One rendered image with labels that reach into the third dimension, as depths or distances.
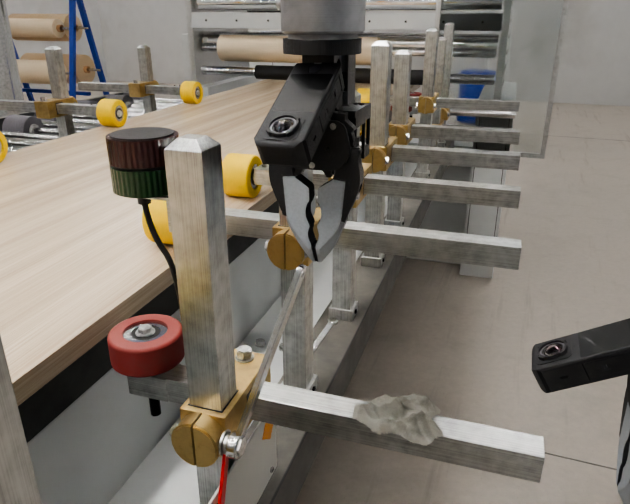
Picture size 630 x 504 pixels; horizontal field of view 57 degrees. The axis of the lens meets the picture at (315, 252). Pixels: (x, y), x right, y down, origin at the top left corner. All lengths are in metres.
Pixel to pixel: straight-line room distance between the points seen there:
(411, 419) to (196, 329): 0.22
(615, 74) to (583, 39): 0.64
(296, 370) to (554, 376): 0.42
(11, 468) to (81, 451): 0.44
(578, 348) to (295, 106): 0.31
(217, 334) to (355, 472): 1.28
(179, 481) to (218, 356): 0.37
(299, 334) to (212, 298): 0.31
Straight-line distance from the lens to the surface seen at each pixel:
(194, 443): 0.59
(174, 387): 0.66
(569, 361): 0.52
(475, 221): 2.87
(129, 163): 0.50
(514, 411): 2.09
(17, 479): 0.37
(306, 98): 0.50
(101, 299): 0.76
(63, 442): 0.77
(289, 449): 0.80
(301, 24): 0.52
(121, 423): 0.86
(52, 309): 0.76
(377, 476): 1.78
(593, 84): 9.07
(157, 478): 0.90
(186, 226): 0.50
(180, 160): 0.49
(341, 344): 1.00
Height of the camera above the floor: 1.23
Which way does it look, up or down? 23 degrees down
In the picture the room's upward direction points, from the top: straight up
